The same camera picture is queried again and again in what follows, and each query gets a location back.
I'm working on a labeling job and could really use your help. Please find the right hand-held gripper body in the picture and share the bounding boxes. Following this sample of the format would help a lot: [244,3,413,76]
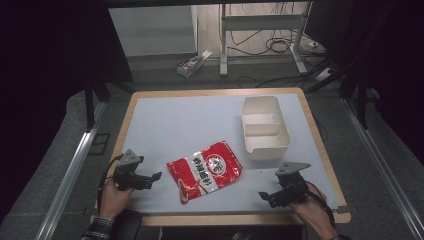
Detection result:
[274,161,312,205]

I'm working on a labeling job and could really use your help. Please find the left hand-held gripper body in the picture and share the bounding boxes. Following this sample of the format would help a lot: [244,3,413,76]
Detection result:
[112,148,153,192]

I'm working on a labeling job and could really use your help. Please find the person's left hand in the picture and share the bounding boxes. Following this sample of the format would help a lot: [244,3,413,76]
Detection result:
[99,179,135,221]

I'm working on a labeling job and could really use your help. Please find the person's right hand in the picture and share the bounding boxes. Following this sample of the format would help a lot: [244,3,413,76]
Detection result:
[287,185,335,236]

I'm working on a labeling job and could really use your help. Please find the dark square floor plate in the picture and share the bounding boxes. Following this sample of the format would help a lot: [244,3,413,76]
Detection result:
[88,132,111,156]

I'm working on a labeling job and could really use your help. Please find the black chair seat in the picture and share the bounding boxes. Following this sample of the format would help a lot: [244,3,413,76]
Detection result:
[111,209,144,240]

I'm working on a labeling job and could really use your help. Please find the wooden table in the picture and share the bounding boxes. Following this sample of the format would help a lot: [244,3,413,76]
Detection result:
[89,87,352,228]

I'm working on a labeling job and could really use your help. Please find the red and white snack packet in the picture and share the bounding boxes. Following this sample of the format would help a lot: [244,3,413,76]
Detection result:
[166,140,244,206]

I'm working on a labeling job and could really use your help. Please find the grey table mat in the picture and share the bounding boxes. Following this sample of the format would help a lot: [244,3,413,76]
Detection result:
[120,92,340,215]

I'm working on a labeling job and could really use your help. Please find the white plastic divided bin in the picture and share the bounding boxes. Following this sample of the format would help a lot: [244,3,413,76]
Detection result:
[240,95,292,161]

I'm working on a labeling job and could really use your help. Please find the black metal stand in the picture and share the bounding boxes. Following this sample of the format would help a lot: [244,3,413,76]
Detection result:
[304,56,381,130]
[82,74,136,132]

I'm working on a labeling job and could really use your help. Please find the white power strip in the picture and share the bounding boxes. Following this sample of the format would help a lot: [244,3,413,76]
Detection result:
[314,67,335,83]

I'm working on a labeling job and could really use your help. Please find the white cabinet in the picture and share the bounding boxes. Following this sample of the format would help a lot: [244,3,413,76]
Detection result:
[107,4,199,58]

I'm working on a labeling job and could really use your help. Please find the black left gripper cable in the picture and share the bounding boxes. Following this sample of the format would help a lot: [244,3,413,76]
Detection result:
[96,154,124,212]

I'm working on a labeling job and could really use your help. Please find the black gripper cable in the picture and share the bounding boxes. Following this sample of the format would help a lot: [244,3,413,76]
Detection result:
[304,180,337,229]
[96,154,124,212]

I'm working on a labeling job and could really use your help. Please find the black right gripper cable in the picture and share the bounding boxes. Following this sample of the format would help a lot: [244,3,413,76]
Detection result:
[304,180,337,229]

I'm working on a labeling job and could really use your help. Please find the aluminium floor rail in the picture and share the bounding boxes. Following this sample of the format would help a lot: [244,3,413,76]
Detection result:
[34,101,108,240]
[342,97,424,240]

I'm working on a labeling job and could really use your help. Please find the coiled black floor cables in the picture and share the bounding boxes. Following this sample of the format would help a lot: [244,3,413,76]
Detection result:
[229,29,303,57]

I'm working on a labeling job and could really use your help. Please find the white metal desk frame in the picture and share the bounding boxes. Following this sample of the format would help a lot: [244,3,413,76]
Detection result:
[218,2,314,78]

